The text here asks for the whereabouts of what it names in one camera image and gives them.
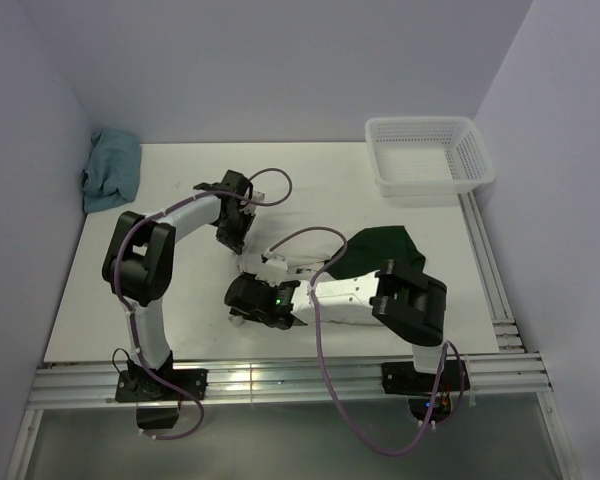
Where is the white green raglan t-shirt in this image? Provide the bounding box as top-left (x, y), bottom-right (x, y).
top-left (227, 225), bottom-right (427, 329)

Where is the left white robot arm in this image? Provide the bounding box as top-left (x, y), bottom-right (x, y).
top-left (102, 170), bottom-right (260, 399)

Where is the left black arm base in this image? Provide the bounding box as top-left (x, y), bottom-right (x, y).
top-left (115, 357), bottom-right (208, 432)

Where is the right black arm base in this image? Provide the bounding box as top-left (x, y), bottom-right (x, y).
top-left (381, 359), bottom-right (471, 424)

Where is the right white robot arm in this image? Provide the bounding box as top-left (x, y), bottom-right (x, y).
top-left (224, 260), bottom-right (448, 390)

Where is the crumpled light blue t-shirt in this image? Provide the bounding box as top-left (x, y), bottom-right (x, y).
top-left (81, 128), bottom-right (142, 214)

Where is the white plastic perforated basket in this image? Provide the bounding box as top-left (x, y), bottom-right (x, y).
top-left (365, 116), bottom-right (496, 197)

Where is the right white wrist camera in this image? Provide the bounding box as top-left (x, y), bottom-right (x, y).
top-left (256, 252), bottom-right (288, 286)

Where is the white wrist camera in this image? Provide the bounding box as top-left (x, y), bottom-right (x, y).
top-left (244, 190), bottom-right (265, 209)
top-left (256, 252), bottom-right (288, 286)

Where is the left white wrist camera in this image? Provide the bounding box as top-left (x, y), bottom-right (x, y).
top-left (244, 190), bottom-right (265, 209)

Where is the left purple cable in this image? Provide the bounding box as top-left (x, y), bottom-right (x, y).
top-left (116, 168), bottom-right (294, 443)

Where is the purple cable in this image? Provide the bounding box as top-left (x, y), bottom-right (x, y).
top-left (116, 168), bottom-right (294, 443)
top-left (267, 226), bottom-right (466, 458)

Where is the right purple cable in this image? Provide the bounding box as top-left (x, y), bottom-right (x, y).
top-left (267, 226), bottom-right (466, 458)

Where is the aluminium rail frame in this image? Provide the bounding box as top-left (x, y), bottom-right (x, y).
top-left (6, 194), bottom-right (581, 479)

